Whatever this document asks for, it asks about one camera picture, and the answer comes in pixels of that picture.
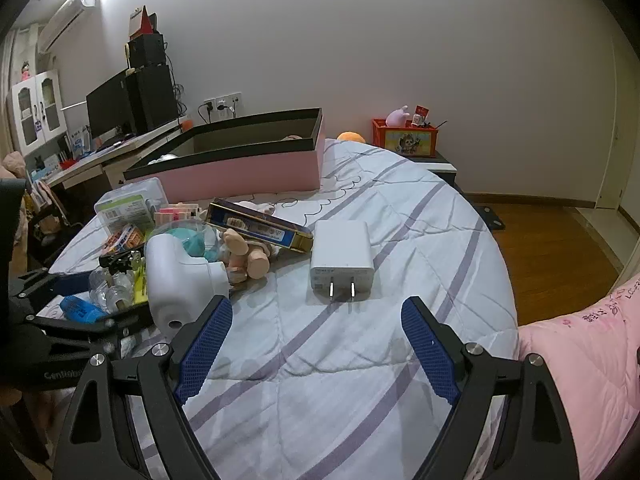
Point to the white glass door cabinet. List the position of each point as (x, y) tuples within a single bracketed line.
[(37, 110)]

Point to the teal brush in clear dome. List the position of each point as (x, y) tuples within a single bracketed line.
[(192, 242)]

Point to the white wall socket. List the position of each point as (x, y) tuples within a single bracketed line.
[(222, 105)]

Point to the white nightstand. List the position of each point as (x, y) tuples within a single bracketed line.
[(440, 165)]

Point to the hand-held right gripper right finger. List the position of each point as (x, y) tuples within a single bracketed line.
[(430, 350)]

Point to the white desk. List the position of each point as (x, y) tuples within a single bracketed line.
[(100, 160)]

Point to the small clear bottles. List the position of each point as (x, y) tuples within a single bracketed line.
[(112, 287)]

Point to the black computer monitor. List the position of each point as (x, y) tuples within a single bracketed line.
[(110, 105)]

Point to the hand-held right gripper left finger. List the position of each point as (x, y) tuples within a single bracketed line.
[(205, 345)]

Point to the small tan doll figures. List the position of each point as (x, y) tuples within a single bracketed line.
[(245, 257)]

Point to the pink storage box black rim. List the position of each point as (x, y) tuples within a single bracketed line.
[(240, 170)]

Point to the orange plush toy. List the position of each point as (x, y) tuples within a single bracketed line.
[(351, 137)]

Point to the white handheld device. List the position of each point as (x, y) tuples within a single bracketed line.
[(175, 285)]

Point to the clear plastic box green label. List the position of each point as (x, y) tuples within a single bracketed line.
[(127, 205)]

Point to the white air conditioner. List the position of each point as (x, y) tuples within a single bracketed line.
[(67, 20)]

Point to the pink quilted cloth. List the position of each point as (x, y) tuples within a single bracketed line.
[(590, 370)]

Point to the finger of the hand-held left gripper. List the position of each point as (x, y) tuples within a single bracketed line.
[(100, 322), (35, 277)]

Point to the red toy crate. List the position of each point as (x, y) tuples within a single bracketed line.
[(405, 140)]

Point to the blue and gold tin box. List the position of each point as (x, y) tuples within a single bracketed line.
[(260, 225)]

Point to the pink plush toy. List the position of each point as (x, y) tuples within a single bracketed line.
[(397, 116)]

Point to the pink sticky tab set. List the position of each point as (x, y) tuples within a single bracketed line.
[(175, 212)]

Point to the white wall charger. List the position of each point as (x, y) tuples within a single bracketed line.
[(341, 255)]

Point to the red paper item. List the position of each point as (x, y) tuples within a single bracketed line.
[(142, 22)]

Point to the blue highlighter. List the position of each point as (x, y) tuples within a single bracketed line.
[(82, 307)]

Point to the small black box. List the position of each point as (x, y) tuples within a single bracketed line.
[(145, 50)]

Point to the orange printed packet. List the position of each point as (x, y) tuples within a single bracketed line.
[(122, 240)]

